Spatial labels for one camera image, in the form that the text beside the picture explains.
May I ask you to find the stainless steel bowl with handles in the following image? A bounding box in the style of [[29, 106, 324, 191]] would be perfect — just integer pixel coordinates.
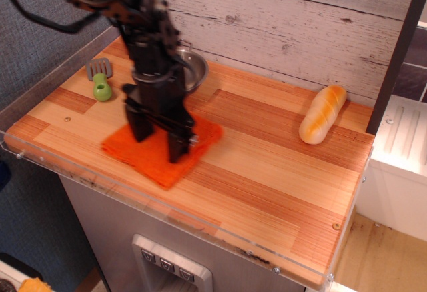
[[176, 39, 209, 94]]

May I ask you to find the toy bread loaf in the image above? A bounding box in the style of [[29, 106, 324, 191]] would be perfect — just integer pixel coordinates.
[[299, 85, 347, 145]]

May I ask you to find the orange cloth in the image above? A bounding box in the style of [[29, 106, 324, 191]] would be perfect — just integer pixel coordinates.
[[101, 115, 223, 189]]

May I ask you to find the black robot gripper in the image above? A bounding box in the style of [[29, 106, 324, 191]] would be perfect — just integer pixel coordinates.
[[122, 63, 199, 163]]

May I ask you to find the white toy sink unit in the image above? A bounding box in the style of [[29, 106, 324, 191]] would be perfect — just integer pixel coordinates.
[[355, 21, 427, 241]]

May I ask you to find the dark right frame post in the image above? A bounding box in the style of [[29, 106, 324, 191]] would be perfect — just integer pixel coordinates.
[[366, 0, 426, 135]]

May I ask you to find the silver dispenser panel with buttons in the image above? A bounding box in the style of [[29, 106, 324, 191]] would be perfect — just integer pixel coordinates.
[[132, 234, 214, 291]]

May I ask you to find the clear acrylic edge guard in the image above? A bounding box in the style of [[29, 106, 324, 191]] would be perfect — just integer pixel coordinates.
[[5, 126, 374, 291]]

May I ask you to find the grey toy fridge cabinet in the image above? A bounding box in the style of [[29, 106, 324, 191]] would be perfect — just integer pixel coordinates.
[[60, 177, 304, 291]]

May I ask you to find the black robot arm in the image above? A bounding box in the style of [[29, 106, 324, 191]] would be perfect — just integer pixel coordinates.
[[66, 0, 194, 163]]

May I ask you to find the yellow object at corner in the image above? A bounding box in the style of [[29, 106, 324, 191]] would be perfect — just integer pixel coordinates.
[[17, 278, 52, 292]]

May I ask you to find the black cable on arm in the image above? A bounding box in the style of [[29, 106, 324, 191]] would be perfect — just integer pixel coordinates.
[[0, 0, 103, 34]]

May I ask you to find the green handled grey spatula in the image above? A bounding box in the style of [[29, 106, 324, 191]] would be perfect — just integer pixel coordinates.
[[86, 57, 113, 101]]

